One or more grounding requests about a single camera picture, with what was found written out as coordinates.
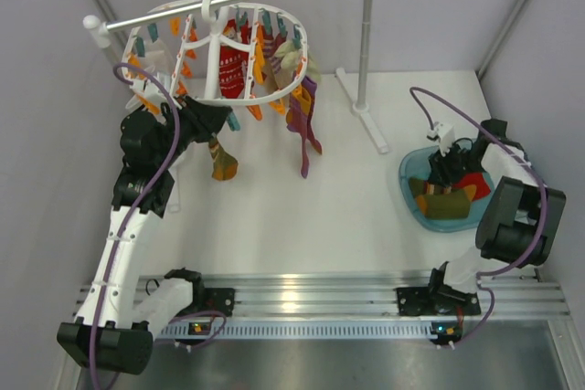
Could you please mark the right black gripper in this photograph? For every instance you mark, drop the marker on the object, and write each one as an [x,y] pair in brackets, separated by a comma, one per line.
[441,172]

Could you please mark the red patterned hanging sock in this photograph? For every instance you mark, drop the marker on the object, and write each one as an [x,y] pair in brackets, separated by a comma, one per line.
[233,62]

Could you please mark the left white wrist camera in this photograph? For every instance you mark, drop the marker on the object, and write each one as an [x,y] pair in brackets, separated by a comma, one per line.
[153,84]

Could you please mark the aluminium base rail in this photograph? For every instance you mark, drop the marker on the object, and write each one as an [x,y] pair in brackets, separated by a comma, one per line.
[368,307]

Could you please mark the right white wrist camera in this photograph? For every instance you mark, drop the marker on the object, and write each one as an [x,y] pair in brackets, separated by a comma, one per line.
[443,134]

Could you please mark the purple orange hanging sock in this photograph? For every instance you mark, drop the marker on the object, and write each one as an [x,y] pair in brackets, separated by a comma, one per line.
[304,120]

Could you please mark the red sock in basin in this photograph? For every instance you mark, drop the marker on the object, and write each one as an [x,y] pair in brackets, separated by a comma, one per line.
[474,183]

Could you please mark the olive orange striped sock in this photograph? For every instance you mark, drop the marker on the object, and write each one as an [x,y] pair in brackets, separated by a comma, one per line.
[225,166]

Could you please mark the white black striped hanging sock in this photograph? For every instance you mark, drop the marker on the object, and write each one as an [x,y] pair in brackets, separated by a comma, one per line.
[157,58]

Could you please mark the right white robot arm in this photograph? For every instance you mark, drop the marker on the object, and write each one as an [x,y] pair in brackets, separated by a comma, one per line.
[517,229]

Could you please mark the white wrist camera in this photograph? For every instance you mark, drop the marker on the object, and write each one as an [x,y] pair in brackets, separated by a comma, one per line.
[443,134]
[153,84]

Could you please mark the white oval clip hanger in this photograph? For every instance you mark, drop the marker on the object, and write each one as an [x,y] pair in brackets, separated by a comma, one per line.
[199,37]

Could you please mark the blue plastic basin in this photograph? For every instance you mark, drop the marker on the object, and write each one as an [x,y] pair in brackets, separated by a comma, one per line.
[416,164]

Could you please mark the cream hanging sock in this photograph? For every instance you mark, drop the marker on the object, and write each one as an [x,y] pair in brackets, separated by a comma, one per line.
[289,57]

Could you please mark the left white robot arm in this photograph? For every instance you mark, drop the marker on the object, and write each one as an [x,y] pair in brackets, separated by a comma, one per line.
[111,331]

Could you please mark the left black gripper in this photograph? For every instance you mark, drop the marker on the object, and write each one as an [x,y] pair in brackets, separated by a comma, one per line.
[207,120]

